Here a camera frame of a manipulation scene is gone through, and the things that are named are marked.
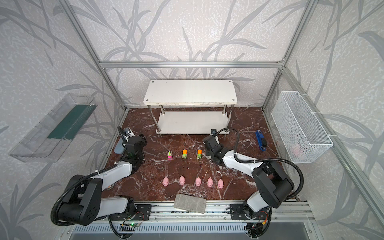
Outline grey blue glasses case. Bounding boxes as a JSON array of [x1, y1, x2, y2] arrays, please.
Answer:
[[114, 139, 125, 155]]

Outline orange green toy truck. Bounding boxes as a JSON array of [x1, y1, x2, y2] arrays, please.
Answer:
[[182, 149, 188, 159]]

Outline grey sponge block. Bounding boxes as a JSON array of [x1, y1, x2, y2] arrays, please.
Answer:
[[174, 194, 207, 214]]

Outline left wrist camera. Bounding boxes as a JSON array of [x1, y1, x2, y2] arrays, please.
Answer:
[[122, 127, 135, 141]]

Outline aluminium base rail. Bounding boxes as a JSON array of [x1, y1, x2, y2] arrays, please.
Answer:
[[125, 200, 315, 224]]

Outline blue stapler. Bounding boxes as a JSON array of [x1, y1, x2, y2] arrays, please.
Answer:
[[255, 130, 268, 152]]

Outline white wire mesh basket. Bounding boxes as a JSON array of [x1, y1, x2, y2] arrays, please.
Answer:
[[272, 91, 333, 164]]

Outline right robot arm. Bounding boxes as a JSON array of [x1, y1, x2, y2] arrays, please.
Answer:
[[203, 136, 304, 219]]

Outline pink toy pig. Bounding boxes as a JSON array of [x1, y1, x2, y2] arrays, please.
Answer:
[[179, 176, 186, 186], [218, 179, 224, 189], [195, 177, 202, 187], [163, 177, 169, 187], [207, 178, 214, 188]]

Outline white two-tier shelf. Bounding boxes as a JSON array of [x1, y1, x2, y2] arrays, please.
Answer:
[[143, 80, 238, 135]]

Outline clear plastic wall bin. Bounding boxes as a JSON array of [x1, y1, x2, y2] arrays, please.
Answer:
[[9, 94, 97, 163]]

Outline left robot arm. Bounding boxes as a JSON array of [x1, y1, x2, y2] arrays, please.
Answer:
[[51, 134, 148, 226]]

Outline green circuit board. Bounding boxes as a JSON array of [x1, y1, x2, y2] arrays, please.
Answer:
[[120, 222, 142, 232]]

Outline pink green toy truck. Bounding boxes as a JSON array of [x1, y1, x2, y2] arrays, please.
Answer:
[[167, 151, 173, 161]]

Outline pink item in basket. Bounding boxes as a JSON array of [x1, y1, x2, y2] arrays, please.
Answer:
[[291, 144, 305, 160]]

